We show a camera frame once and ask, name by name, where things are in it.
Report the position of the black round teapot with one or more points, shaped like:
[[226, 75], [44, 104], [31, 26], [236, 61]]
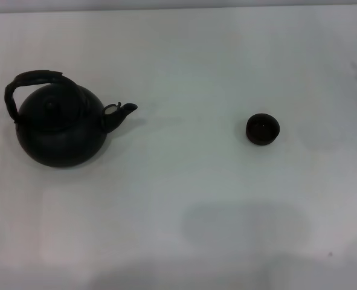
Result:
[[60, 142]]

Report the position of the small dark teacup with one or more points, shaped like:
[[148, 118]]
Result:
[[262, 130]]

